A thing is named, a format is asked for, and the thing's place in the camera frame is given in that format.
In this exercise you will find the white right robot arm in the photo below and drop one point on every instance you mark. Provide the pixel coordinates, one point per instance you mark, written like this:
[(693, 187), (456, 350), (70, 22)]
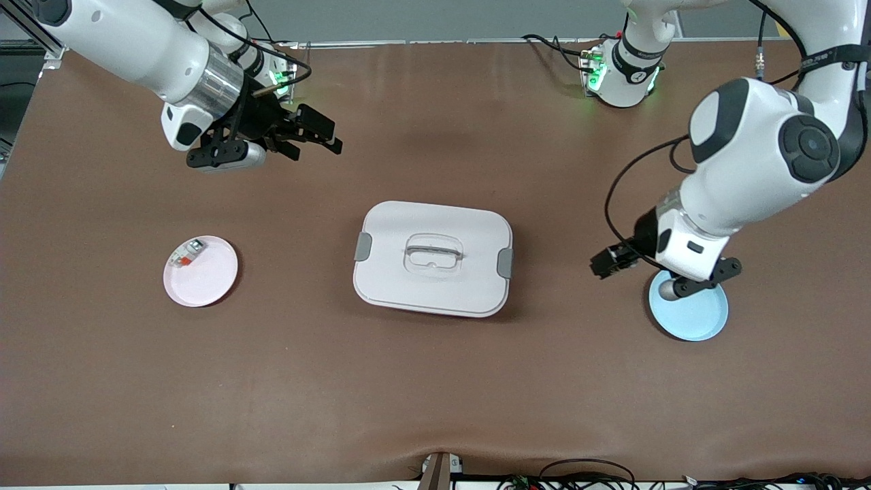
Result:
[(122, 41)]

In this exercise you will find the light blue round plate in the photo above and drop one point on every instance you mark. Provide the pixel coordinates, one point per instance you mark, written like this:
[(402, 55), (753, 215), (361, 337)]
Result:
[(694, 316)]

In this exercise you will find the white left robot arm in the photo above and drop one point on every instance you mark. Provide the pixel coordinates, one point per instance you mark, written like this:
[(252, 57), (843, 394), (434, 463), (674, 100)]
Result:
[(748, 156)]

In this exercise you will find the silver table edge rail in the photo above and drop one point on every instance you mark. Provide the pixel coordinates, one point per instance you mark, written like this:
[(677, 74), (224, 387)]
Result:
[(442, 42)]

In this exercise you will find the brown post with metal bracket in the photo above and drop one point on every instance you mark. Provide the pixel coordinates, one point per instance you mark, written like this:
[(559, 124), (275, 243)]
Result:
[(439, 473)]

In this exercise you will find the pink round plate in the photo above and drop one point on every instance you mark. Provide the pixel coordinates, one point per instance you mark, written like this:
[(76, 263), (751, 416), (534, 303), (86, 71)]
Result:
[(204, 282)]

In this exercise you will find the aluminium frame with black struts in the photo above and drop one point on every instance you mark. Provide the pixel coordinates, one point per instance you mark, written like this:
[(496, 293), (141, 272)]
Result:
[(53, 64)]

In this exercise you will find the white lidded box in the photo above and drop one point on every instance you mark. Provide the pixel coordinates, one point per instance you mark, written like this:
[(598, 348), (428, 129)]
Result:
[(432, 272)]

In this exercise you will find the brown table cover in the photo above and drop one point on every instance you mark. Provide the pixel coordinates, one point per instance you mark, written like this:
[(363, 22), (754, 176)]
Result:
[(435, 381)]

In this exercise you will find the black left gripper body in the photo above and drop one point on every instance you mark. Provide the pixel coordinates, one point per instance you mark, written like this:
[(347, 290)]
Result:
[(644, 235)]

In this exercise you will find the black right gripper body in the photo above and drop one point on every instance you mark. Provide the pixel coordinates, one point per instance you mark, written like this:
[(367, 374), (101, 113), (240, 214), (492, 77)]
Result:
[(260, 118)]

